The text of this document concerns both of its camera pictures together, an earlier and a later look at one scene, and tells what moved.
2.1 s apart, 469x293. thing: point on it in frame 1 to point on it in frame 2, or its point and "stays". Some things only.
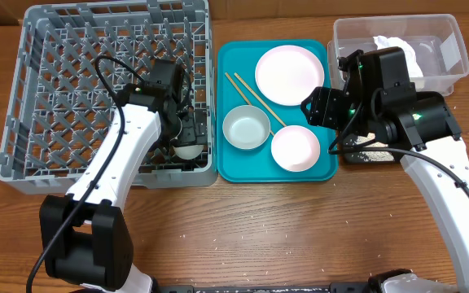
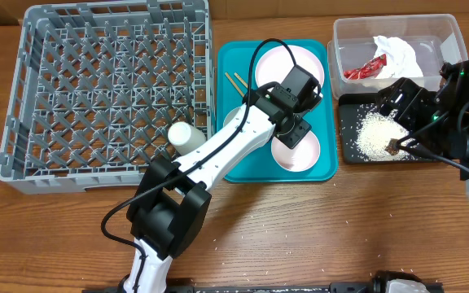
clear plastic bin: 433,47 stays
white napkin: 414,67 stays
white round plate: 286,73 stays
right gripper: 317,107 to 390,102
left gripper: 190,133 to 294,134
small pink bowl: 295,148 stays
